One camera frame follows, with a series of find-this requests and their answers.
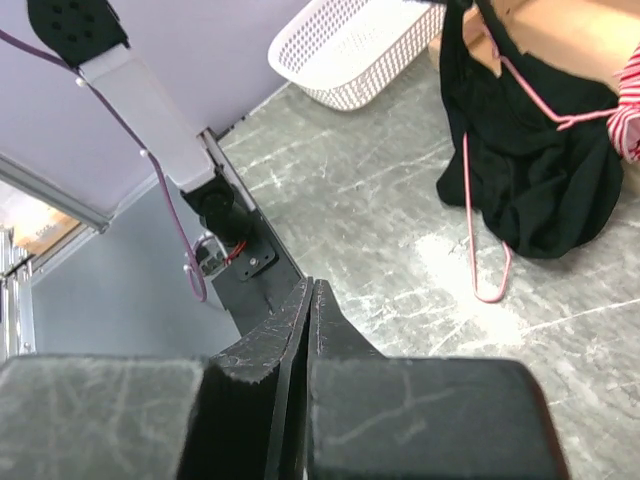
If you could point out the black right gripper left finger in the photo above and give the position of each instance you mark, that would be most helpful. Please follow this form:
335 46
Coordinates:
236 415

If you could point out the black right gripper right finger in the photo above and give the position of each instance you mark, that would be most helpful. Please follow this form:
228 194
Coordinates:
376 417

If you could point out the black tank top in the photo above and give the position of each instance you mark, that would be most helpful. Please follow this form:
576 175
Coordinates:
541 190

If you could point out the pink wire hanger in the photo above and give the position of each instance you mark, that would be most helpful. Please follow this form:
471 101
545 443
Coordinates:
566 99

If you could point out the red white striped tank top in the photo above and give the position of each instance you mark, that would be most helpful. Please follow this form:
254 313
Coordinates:
623 125

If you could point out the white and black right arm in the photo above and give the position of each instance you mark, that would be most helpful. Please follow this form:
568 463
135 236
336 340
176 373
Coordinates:
87 37

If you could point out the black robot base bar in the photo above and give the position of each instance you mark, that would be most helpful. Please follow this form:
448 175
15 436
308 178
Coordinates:
256 284

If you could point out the white perforated laundry basket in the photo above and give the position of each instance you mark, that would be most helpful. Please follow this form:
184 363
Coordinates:
343 53

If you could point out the small wooden clothes rack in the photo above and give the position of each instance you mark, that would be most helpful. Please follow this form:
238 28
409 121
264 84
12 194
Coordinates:
591 39

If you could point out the aluminium frame rail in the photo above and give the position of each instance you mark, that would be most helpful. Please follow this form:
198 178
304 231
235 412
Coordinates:
43 190

